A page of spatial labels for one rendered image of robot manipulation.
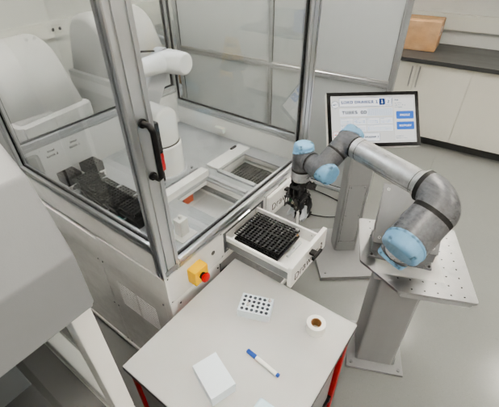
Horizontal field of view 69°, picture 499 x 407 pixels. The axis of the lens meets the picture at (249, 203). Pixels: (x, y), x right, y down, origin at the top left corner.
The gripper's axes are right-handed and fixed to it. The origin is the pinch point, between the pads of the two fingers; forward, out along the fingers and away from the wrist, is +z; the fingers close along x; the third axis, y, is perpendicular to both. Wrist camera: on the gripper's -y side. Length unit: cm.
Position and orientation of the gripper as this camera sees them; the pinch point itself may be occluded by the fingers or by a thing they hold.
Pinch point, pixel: (299, 216)
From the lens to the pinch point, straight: 152.3
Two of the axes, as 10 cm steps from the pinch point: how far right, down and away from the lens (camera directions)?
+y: -5.9, 5.0, -6.3
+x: 8.0, 3.6, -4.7
